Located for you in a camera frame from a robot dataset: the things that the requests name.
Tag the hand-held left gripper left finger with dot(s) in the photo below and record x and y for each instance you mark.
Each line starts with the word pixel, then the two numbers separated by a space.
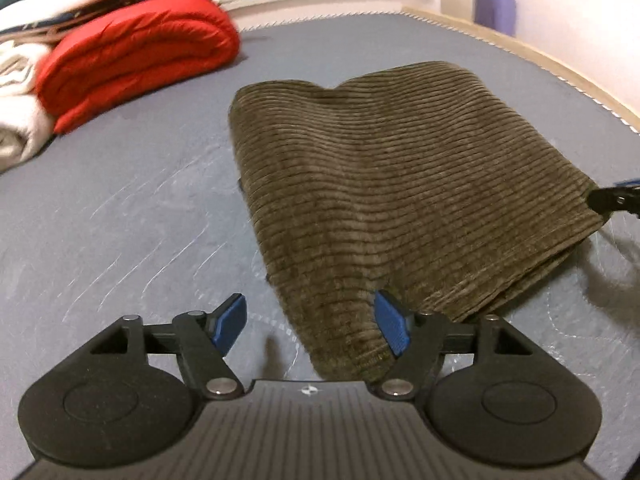
pixel 230 324

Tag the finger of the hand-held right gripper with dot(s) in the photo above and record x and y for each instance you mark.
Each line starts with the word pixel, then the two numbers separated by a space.
pixel 607 197

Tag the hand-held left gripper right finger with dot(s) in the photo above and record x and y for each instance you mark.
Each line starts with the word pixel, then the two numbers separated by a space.
pixel 392 326

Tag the grey-blue quilted mattress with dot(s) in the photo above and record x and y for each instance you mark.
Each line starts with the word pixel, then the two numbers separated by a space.
pixel 125 210

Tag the purple box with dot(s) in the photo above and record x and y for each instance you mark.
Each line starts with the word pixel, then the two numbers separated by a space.
pixel 495 10

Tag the red folded quilt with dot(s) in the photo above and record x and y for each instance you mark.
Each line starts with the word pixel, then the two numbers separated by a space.
pixel 140 55

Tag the white folded blanket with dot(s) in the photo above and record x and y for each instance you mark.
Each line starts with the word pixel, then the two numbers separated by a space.
pixel 20 130

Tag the white window ledge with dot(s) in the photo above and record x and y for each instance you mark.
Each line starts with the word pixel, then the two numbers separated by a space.
pixel 310 5

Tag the dark patterned pink-trimmed bedding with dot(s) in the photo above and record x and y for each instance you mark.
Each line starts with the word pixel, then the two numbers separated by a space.
pixel 100 7

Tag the wooden bed frame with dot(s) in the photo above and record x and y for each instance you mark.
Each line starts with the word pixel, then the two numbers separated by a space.
pixel 550 67

